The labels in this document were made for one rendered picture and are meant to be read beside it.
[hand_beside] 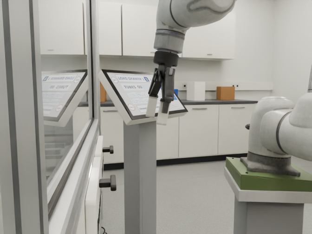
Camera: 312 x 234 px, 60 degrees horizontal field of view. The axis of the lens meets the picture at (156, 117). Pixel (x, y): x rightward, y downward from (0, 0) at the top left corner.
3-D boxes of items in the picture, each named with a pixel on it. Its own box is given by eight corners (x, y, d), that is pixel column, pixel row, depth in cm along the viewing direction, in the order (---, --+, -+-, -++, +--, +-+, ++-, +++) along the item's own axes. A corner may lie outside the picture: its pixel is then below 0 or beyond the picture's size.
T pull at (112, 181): (115, 179, 63) (115, 173, 63) (116, 191, 55) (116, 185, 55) (99, 180, 62) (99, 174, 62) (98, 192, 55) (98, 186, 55)
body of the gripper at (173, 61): (183, 54, 80) (177, 85, 81) (173, 55, 88) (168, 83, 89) (159, 48, 78) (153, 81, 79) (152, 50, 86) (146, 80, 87)
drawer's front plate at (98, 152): (103, 163, 104) (103, 135, 103) (101, 191, 76) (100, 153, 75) (99, 163, 104) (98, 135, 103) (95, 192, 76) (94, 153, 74)
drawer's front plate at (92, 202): (101, 195, 73) (100, 156, 72) (97, 263, 45) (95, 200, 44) (94, 196, 73) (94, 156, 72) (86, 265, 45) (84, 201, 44)
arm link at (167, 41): (178, 38, 88) (175, 56, 89) (152, 32, 85) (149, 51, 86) (190, 35, 79) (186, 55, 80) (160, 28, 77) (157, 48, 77)
